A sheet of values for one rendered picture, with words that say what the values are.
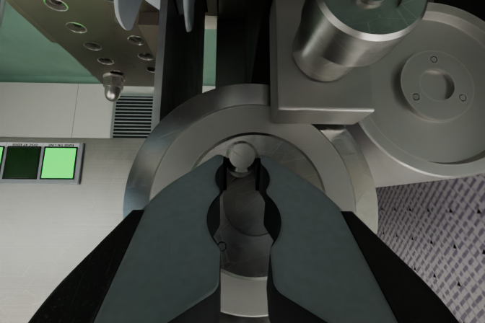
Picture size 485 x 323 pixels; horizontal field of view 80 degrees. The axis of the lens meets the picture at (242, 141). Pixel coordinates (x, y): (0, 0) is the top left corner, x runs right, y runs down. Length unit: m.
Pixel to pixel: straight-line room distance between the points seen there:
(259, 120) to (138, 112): 2.94
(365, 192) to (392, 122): 0.05
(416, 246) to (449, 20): 0.21
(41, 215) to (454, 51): 0.57
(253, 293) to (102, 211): 0.40
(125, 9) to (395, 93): 0.18
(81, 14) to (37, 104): 3.15
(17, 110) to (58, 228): 3.12
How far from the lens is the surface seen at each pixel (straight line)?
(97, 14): 0.42
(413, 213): 0.36
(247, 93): 0.18
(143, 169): 0.18
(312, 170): 0.16
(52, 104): 3.49
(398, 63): 0.23
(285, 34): 0.16
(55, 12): 0.44
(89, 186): 0.55
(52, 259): 0.58
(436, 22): 0.26
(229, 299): 0.17
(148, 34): 0.40
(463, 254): 0.31
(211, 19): 0.62
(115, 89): 0.56
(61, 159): 0.57
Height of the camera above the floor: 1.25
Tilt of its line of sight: 12 degrees down
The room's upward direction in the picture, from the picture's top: 180 degrees counter-clockwise
